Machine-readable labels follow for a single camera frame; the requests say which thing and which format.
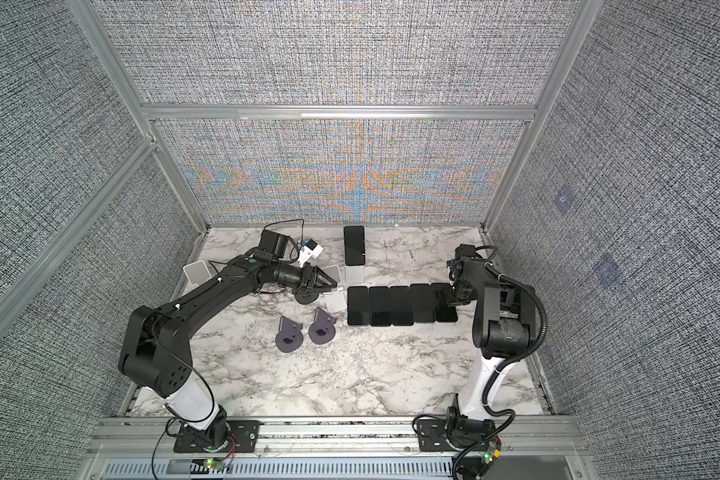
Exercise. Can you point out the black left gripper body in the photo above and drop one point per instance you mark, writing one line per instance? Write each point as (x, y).
(306, 272)

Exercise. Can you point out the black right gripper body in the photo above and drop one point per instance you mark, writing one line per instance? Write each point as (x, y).
(462, 294)

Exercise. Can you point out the black phone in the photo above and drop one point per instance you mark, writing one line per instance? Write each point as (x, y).
(354, 245)
(380, 306)
(423, 302)
(444, 312)
(358, 312)
(401, 313)

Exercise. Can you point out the black phone back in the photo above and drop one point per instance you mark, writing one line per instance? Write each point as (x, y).
(354, 245)

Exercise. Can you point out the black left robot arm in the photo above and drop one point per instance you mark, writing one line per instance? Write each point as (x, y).
(156, 352)

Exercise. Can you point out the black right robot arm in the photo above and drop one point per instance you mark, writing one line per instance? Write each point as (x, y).
(503, 329)

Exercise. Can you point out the dark round stand centre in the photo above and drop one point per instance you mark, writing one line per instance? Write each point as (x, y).
(306, 296)

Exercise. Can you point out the white stand centre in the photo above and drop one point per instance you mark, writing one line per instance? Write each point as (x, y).
(335, 300)

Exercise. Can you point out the white stand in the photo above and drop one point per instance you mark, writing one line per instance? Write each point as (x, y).
(355, 275)
(335, 300)
(197, 273)

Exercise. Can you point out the white stand back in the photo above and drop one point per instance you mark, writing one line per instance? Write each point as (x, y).
(355, 275)

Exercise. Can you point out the grey round stand right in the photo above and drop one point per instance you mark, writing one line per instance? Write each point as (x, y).
(323, 328)

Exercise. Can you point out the grey round stand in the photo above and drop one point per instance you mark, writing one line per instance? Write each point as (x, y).
(323, 328)
(289, 337)

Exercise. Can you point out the grey round stand left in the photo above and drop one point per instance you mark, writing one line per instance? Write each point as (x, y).
(289, 337)

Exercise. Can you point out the white stand far left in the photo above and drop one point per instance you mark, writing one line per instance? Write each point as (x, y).
(197, 273)

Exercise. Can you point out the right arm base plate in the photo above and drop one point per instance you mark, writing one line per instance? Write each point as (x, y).
(432, 435)

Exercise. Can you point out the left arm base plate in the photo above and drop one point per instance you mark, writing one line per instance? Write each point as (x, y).
(239, 435)

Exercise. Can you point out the aluminium front rail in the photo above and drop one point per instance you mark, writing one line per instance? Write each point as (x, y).
(343, 447)

